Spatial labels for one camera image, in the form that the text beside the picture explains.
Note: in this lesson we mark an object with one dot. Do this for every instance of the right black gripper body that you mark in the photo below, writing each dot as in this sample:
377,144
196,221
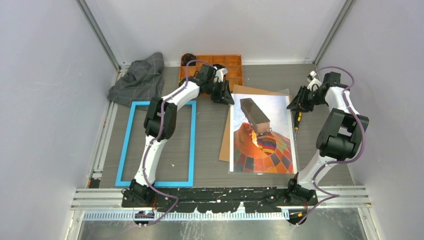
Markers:
315,99

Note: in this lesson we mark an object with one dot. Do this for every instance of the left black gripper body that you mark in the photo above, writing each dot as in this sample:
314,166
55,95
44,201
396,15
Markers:
209,90

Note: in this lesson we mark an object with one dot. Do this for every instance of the black yellow screwdriver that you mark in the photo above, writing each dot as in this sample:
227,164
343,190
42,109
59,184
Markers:
297,119

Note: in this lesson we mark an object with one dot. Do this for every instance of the brown backing board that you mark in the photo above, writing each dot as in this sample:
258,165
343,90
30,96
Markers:
224,154

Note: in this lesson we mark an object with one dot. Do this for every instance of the blue picture frame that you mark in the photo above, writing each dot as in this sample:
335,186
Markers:
191,161

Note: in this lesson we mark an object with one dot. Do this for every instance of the hot air balloon photo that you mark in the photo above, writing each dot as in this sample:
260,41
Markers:
262,135

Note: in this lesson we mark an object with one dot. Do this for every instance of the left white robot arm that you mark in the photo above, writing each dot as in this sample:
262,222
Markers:
160,124

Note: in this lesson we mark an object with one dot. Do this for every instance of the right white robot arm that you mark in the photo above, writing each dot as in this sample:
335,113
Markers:
339,139

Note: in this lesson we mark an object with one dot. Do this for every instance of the black tape roll centre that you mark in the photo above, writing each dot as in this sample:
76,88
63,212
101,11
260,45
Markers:
218,66

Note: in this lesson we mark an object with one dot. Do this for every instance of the black tape roll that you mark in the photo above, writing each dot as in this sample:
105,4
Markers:
218,66
186,58

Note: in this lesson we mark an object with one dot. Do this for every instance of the black tape roll top left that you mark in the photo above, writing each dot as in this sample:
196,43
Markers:
186,58

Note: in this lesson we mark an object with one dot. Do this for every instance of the orange compartment tray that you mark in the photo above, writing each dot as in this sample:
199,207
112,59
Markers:
233,63

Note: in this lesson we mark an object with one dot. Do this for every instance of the grey checked cloth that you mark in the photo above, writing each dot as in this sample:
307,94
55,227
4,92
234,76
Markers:
142,81

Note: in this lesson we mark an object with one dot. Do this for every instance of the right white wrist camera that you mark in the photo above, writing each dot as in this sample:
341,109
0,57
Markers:
314,83

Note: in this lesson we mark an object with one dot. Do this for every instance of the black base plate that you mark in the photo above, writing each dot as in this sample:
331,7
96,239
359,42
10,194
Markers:
269,199

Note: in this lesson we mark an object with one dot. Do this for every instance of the aluminium front rail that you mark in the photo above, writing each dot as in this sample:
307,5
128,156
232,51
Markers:
105,204

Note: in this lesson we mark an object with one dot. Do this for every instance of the aluminium rail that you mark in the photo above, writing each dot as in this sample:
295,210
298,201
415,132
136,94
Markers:
105,204
97,168

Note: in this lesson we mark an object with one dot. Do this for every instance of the aluminium left rail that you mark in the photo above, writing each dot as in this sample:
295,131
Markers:
97,168

